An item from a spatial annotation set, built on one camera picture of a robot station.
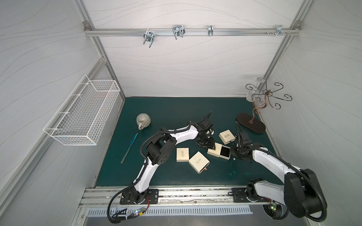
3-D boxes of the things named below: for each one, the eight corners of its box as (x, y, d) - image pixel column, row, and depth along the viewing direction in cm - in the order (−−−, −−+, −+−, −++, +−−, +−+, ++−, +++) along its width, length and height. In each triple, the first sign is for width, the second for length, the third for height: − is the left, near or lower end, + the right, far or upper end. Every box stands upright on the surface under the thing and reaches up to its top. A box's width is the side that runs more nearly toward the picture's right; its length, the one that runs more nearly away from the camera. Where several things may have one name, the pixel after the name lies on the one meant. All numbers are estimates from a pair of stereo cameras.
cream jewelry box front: (200, 175, 82) (201, 173, 80) (187, 161, 87) (188, 160, 85) (210, 164, 86) (211, 163, 83) (197, 152, 91) (198, 150, 89)
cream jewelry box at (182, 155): (176, 162, 87) (176, 160, 84) (176, 149, 92) (176, 147, 90) (189, 162, 87) (189, 160, 84) (189, 149, 92) (189, 147, 90)
